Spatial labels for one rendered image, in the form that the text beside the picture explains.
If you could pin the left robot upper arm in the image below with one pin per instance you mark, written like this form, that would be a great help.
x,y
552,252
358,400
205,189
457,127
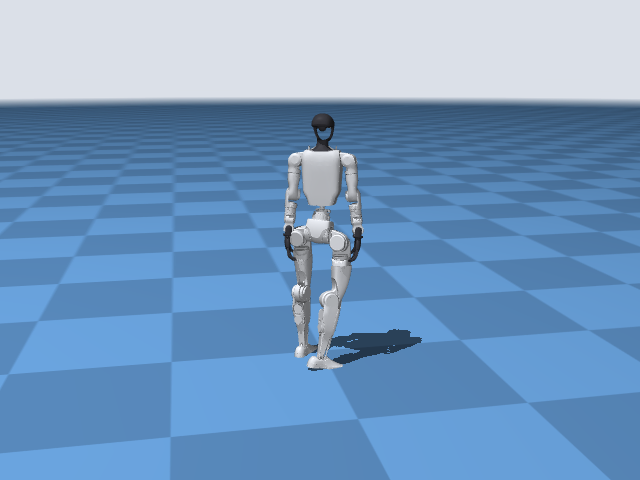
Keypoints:
x,y
294,162

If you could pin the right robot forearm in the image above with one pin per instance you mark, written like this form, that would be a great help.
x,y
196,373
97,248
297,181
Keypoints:
x,y
355,214

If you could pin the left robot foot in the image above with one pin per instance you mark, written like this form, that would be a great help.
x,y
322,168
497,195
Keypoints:
x,y
301,352

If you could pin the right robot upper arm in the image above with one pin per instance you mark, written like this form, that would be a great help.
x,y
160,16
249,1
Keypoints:
x,y
350,162

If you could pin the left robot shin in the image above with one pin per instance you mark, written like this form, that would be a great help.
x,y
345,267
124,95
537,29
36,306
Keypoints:
x,y
301,312

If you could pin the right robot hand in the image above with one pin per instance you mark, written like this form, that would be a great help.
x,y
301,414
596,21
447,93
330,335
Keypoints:
x,y
357,243

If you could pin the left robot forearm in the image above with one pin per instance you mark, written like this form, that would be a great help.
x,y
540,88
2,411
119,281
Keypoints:
x,y
290,212

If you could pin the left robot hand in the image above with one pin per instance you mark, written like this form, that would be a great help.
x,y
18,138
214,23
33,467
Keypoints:
x,y
287,233

